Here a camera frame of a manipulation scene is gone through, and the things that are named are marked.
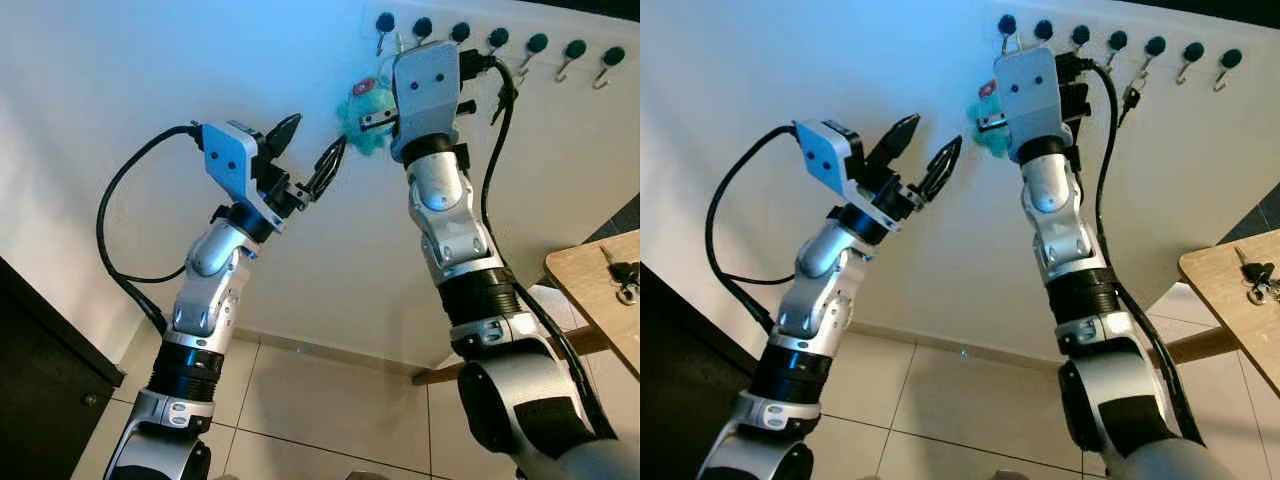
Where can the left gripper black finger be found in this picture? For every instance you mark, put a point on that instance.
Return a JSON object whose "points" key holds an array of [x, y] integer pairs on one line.
{"points": [[902, 138], [942, 167], [283, 135], [328, 165]]}

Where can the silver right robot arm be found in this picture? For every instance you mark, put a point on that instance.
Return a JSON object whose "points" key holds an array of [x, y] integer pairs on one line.
{"points": [[455, 230], [1065, 230]]}

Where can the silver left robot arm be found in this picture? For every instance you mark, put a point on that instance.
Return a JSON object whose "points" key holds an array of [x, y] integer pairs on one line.
{"points": [[200, 300], [810, 300]]}

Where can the black knob metal hook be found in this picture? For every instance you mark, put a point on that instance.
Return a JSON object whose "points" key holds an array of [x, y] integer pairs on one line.
{"points": [[497, 38], [1231, 58], [1193, 51], [575, 48], [1043, 29], [384, 20], [1080, 34], [1007, 22], [459, 32], [1155, 45], [613, 55], [1117, 40], [537, 43], [422, 26]]}

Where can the black hanging key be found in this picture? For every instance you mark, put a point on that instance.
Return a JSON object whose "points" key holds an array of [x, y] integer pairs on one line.
{"points": [[499, 105], [1132, 100]]}

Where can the key bunch with black fob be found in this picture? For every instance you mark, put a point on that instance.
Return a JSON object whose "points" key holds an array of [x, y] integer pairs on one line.
{"points": [[625, 275], [1258, 275]]}

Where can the light wooden table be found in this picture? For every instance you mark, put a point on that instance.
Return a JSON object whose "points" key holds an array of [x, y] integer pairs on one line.
{"points": [[600, 300], [1225, 290]]}

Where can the black cabinet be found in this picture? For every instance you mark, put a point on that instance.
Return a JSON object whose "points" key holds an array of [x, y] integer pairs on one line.
{"points": [[45, 400]]}

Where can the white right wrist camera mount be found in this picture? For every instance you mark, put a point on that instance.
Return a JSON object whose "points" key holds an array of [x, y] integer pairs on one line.
{"points": [[425, 95], [1028, 100]]}

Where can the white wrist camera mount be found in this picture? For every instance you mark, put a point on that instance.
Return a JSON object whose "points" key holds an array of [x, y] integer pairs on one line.
{"points": [[425, 95], [1028, 100], [228, 160], [830, 165]]}

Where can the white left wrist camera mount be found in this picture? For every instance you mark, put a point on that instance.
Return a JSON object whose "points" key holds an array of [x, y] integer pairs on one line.
{"points": [[228, 160], [830, 165]]}

